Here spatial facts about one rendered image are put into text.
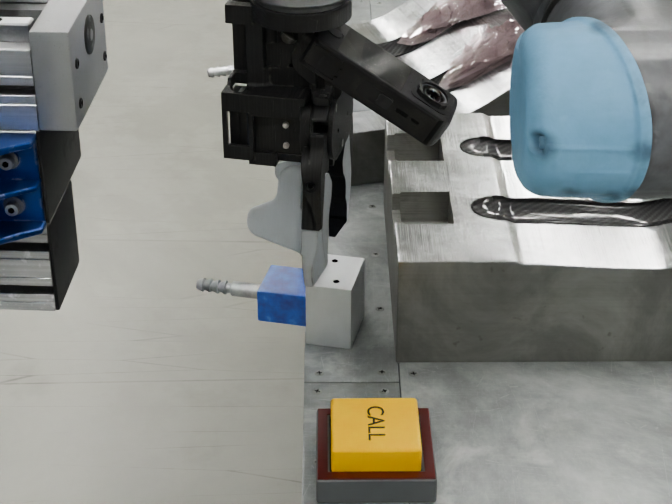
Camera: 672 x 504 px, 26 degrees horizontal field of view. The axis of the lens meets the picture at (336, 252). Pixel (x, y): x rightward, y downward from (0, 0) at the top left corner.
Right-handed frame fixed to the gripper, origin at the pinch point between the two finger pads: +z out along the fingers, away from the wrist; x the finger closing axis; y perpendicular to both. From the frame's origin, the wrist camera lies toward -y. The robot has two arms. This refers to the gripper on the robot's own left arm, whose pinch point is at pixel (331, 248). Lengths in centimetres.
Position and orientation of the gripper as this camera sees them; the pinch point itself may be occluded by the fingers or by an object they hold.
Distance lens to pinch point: 111.2
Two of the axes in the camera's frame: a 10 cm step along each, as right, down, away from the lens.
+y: -9.8, -1.1, 1.9
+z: 0.0, 8.7, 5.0
